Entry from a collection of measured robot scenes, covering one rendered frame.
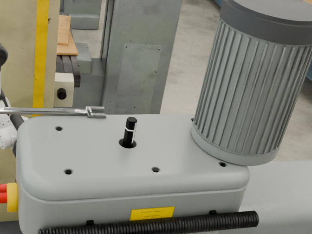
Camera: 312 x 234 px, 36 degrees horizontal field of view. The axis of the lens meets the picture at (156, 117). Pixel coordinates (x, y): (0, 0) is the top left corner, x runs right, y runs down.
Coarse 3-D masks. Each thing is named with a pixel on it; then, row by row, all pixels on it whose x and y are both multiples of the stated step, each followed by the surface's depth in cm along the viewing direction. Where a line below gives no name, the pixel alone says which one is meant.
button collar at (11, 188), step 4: (8, 184) 98; (12, 184) 98; (16, 184) 98; (8, 188) 97; (12, 188) 97; (16, 188) 97; (8, 192) 96; (12, 192) 96; (16, 192) 97; (8, 196) 96; (12, 196) 96; (16, 196) 96; (8, 200) 96; (12, 200) 96; (16, 200) 96; (8, 204) 96; (12, 204) 96; (16, 204) 96; (8, 208) 97; (12, 208) 97; (16, 208) 97
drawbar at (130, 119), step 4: (128, 120) 96; (132, 120) 96; (136, 120) 97; (128, 124) 96; (132, 124) 96; (128, 128) 97; (132, 128) 97; (124, 132) 98; (128, 132) 97; (132, 132) 97; (124, 136) 99; (128, 136) 98; (132, 136) 98; (124, 140) 99; (128, 140) 98; (124, 144) 99; (128, 144) 99; (132, 144) 100; (128, 148) 99
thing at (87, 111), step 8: (0, 112) 101; (8, 112) 101; (16, 112) 102; (24, 112) 102; (32, 112) 103; (40, 112) 103; (48, 112) 104; (56, 112) 104; (64, 112) 105; (72, 112) 105; (80, 112) 106; (88, 112) 106
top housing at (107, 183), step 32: (32, 128) 98; (64, 128) 100; (96, 128) 103; (160, 128) 107; (32, 160) 90; (64, 160) 91; (96, 160) 93; (128, 160) 95; (160, 160) 96; (192, 160) 98; (32, 192) 85; (64, 192) 86; (96, 192) 88; (128, 192) 90; (160, 192) 92; (192, 192) 95; (224, 192) 97; (32, 224) 89; (64, 224) 89; (96, 224) 92
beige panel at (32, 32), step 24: (0, 0) 246; (24, 0) 249; (48, 0) 252; (0, 24) 252; (24, 24) 256; (48, 24) 259; (24, 48) 263; (48, 48) 267; (24, 72) 271; (48, 72) 275; (24, 96) 279; (48, 96) 283; (0, 168) 301; (0, 216) 321
